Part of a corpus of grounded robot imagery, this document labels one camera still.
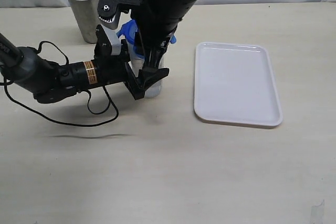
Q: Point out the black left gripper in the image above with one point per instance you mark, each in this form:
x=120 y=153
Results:
x=116 y=69

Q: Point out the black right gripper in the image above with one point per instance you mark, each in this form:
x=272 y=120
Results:
x=157 y=21

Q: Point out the clear plastic tall container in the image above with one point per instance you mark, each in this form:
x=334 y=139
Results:
x=137 y=62

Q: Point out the blue plastic snap lid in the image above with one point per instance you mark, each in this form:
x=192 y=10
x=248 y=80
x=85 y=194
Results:
x=128 y=30

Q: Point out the stainless steel cup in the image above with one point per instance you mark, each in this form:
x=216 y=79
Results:
x=86 y=16

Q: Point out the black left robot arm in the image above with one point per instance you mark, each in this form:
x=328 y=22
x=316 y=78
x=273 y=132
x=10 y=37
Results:
x=50 y=82

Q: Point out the white rectangular tray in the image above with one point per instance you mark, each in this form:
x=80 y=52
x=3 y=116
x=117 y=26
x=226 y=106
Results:
x=235 y=84

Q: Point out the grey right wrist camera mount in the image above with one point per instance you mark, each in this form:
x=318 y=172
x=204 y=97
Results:
x=111 y=22

